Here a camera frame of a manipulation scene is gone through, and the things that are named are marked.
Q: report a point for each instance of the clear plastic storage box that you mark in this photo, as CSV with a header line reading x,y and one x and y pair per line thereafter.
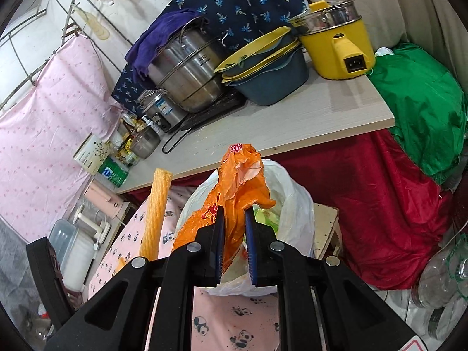
x,y
73,259

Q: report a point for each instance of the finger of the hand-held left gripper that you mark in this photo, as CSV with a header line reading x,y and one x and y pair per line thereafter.
x,y
45,270

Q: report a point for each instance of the pink dotted cloth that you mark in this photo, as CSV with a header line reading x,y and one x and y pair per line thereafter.
x,y
44,135

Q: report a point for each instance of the yellow electric pot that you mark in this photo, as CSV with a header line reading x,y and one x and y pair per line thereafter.
x,y
321,51

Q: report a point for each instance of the pale yellow hanging utensil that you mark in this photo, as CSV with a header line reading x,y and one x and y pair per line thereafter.
x,y
97,25

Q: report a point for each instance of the steel rice cooker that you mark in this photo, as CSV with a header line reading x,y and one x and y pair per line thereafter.
x,y
161,111

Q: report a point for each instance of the pink panda print tablecloth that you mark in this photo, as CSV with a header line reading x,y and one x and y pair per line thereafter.
x,y
234,321

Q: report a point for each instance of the green cloth bundle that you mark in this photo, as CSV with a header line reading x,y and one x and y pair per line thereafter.
x,y
420,109

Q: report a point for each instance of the large steel steamer pot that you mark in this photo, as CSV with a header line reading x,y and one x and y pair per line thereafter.
x,y
186,73

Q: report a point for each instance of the red cloth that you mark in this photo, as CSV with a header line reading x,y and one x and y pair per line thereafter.
x,y
365,197

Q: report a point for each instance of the orange foam net sleeve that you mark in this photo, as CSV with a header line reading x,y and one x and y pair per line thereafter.
x,y
157,212

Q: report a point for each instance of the beige curtain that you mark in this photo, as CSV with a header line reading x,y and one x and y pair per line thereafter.
x,y
384,0

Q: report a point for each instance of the wooden stool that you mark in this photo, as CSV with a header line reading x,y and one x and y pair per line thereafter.
x,y
327,226

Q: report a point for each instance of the white electric kettle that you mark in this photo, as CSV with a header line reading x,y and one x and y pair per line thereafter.
x,y
87,223

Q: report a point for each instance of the orange plastic bag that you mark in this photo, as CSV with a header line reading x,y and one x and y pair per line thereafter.
x,y
241,179

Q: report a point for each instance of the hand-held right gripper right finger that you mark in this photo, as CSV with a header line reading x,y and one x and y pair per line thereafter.
x,y
250,248

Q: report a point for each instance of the stacked blue yellow basins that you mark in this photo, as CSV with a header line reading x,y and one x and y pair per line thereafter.
x,y
278,84

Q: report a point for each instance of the purple cloth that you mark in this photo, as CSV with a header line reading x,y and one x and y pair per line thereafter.
x,y
146,51

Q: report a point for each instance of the trash bin with white liner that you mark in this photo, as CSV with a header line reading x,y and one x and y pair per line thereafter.
x,y
292,204

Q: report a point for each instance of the navy patterned cloth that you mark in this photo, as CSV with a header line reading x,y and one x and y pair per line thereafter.
x,y
237,0

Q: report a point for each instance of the yellow rimmed bowl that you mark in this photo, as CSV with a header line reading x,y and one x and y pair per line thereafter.
x,y
254,44
234,79

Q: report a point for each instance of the black induction cooktop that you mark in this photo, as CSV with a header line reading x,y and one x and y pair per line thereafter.
x,y
215,111

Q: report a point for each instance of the white box with plant print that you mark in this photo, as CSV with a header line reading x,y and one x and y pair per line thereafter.
x,y
89,153

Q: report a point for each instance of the green can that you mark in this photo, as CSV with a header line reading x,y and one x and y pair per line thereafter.
x,y
115,175

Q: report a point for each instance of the small steel pot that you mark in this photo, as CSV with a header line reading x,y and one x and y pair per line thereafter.
x,y
144,146

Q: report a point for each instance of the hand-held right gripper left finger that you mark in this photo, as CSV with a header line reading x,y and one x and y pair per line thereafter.
x,y
220,241

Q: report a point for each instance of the pink electric kettle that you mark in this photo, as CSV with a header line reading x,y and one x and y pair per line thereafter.
x,y
102,197

